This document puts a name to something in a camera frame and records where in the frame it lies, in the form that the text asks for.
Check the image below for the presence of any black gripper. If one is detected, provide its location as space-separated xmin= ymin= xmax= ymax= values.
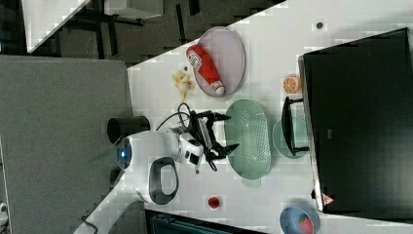
xmin=190 ymin=110 xmax=239 ymax=160

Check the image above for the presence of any green oval strainer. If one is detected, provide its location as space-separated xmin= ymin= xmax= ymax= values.
xmin=224 ymin=99 xmax=272 ymax=188

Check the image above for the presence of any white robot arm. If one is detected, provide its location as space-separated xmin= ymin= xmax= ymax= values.
xmin=117 ymin=110 xmax=238 ymax=205

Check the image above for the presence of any peeled yellow banana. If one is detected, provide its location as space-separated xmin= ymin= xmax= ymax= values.
xmin=171 ymin=70 xmax=195 ymax=102

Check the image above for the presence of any small red round object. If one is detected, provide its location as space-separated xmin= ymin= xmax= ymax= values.
xmin=207 ymin=197 xmax=220 ymax=209

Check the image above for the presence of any light green round plate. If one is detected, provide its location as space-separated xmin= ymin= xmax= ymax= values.
xmin=272 ymin=117 xmax=309 ymax=159

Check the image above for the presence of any red ketchup bottle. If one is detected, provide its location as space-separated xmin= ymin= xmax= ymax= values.
xmin=186 ymin=44 xmax=225 ymax=96

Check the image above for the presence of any orange slice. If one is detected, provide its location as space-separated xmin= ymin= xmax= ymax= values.
xmin=282 ymin=74 xmax=302 ymax=94

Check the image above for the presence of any pink oval plate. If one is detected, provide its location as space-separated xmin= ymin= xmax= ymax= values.
xmin=194 ymin=26 xmax=245 ymax=98

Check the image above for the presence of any blue bowl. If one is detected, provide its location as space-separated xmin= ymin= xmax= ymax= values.
xmin=280 ymin=204 xmax=320 ymax=234

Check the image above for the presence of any red strawberry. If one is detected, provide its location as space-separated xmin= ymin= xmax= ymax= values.
xmin=299 ymin=215 xmax=314 ymax=234

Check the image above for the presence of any black toaster oven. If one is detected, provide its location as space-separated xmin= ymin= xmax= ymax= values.
xmin=298 ymin=28 xmax=413 ymax=223

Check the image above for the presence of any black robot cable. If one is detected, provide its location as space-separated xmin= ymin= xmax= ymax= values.
xmin=155 ymin=102 xmax=196 ymax=132

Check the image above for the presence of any black cylinder post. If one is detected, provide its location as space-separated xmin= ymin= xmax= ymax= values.
xmin=107 ymin=116 xmax=150 ymax=144

